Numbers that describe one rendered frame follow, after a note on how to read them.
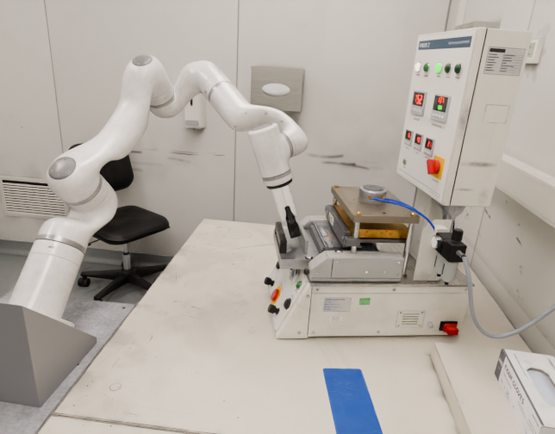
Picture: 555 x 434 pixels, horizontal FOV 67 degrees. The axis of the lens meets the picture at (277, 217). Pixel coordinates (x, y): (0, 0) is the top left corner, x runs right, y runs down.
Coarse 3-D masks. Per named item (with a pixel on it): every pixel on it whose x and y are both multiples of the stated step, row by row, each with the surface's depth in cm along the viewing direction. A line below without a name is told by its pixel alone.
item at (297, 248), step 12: (300, 228) 125; (276, 240) 125; (288, 240) 125; (300, 240) 124; (312, 240) 126; (288, 252) 117; (300, 252) 118; (312, 252) 118; (288, 264) 114; (300, 264) 114
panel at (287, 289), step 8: (272, 272) 143; (280, 272) 136; (288, 272) 129; (272, 280) 140; (280, 280) 132; (288, 280) 126; (296, 280) 119; (304, 280) 114; (272, 288) 136; (280, 288) 128; (288, 288) 123; (296, 288) 115; (280, 296) 126; (288, 296) 120; (296, 296) 114; (272, 304) 129; (280, 304) 123; (280, 312) 120; (288, 312) 115; (280, 320) 117
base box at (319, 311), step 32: (320, 288) 111; (352, 288) 112; (384, 288) 113; (416, 288) 114; (448, 288) 115; (288, 320) 113; (320, 320) 114; (352, 320) 115; (384, 320) 116; (416, 320) 117; (448, 320) 118
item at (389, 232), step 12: (348, 216) 122; (348, 228) 114; (360, 228) 114; (372, 228) 114; (384, 228) 115; (396, 228) 115; (360, 240) 114; (372, 240) 115; (384, 240) 115; (396, 240) 116
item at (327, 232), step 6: (318, 222) 132; (324, 222) 132; (318, 228) 127; (324, 228) 127; (330, 228) 127; (324, 234) 123; (330, 234) 123; (324, 240) 118; (330, 240) 119; (336, 240) 119
